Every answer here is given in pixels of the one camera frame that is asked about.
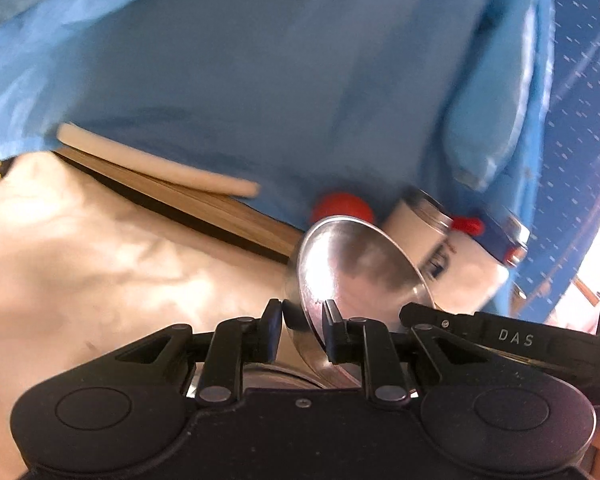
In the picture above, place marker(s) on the blue work coat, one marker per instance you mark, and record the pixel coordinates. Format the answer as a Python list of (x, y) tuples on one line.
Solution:
[(230, 85)]

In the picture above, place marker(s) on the white rolling pin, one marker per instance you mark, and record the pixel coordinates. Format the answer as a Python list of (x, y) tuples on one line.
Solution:
[(155, 165)]

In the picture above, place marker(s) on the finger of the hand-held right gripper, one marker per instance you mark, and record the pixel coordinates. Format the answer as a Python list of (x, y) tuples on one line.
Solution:
[(440, 321)]

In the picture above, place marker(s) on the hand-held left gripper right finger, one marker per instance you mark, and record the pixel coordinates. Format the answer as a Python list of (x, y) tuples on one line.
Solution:
[(332, 337)]

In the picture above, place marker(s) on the orange red ball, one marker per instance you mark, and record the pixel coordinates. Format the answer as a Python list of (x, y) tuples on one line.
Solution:
[(340, 205)]

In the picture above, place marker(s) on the white bottle blue lid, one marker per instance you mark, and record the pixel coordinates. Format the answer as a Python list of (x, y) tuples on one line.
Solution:
[(475, 270)]

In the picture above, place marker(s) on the cream table cloth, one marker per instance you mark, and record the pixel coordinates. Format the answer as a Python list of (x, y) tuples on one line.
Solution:
[(80, 260)]

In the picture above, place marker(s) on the white thermos cup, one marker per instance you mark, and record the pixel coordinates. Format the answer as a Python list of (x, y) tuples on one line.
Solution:
[(410, 230)]

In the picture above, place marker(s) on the blue dotted fabric cover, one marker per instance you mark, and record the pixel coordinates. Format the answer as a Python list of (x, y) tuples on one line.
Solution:
[(580, 110)]

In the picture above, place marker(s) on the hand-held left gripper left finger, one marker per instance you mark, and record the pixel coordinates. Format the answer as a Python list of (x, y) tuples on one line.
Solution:
[(271, 330)]

